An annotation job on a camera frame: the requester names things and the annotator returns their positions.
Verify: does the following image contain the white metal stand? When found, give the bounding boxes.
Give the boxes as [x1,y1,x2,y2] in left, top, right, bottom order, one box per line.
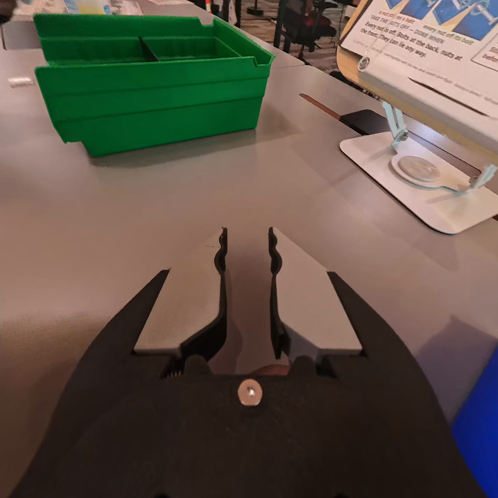
[338,58,498,235]

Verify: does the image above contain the blue plastic bin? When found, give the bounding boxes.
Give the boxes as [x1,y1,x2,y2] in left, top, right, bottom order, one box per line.
[451,346,498,498]

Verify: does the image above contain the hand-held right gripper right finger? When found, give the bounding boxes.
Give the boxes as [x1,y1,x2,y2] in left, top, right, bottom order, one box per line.
[268,226,364,360]

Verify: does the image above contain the blue white wipes canister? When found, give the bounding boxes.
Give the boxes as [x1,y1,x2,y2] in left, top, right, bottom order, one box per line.
[64,0,113,15]

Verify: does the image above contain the black red office chair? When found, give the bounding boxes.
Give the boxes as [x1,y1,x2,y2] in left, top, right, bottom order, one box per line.
[274,0,339,55]

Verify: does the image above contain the green plastic bin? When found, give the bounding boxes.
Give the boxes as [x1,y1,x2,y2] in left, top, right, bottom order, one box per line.
[33,13,275,158]

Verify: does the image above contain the grey table cable hatch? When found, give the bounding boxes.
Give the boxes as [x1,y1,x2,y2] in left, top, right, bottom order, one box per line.
[2,21,41,50]

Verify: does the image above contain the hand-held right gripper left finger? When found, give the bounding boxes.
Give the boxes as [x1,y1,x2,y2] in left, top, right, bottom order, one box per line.
[133,227,229,360]

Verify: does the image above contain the black table cable hatch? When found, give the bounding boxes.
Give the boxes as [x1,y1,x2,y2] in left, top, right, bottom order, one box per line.
[340,110,390,135]

